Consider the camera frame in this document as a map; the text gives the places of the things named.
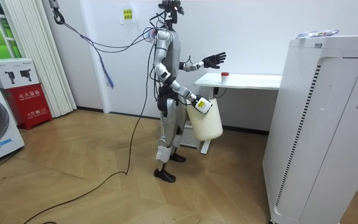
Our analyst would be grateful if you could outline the white folding curtain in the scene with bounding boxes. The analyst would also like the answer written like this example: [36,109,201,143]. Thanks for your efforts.
[0,0,78,119]

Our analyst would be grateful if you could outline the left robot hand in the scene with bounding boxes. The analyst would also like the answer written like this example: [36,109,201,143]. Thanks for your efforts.
[201,52,227,70]

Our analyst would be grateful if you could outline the white plastic packet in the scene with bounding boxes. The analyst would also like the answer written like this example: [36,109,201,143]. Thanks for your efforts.
[296,29,341,40]

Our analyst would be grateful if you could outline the black floor cable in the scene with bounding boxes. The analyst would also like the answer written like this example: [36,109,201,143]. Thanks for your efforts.
[22,40,158,224]

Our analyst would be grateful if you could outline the white desk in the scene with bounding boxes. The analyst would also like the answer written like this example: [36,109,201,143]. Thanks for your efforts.
[194,72,283,156]

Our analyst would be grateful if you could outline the robot legs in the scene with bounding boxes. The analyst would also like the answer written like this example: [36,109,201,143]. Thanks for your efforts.
[153,93,188,184]

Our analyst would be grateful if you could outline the red fire extinguisher cabinet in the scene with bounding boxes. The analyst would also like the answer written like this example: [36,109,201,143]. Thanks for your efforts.
[1,83,53,131]

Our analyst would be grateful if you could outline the black desk cable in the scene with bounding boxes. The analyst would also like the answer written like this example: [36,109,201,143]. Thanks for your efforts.
[213,87,228,100]

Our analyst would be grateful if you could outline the cable bundle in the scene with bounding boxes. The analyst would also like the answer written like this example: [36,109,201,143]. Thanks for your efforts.
[48,0,158,90]

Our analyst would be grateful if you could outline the large white air purifier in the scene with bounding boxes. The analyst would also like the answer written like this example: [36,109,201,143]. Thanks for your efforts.
[262,34,358,224]

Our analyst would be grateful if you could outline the yellow paper wall note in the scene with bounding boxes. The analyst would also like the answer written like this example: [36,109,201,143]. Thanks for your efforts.
[119,4,135,26]

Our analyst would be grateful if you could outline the white cardboard box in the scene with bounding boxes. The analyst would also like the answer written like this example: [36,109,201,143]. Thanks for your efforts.
[0,57,40,90]

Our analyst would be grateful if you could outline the robot body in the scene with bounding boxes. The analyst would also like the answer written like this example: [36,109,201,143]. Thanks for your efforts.
[149,0,186,113]

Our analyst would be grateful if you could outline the white plastic bucket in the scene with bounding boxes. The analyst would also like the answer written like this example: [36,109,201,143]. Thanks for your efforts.
[186,98,224,142]

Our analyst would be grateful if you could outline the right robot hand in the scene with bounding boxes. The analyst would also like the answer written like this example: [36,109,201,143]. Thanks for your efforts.
[193,95,213,115]

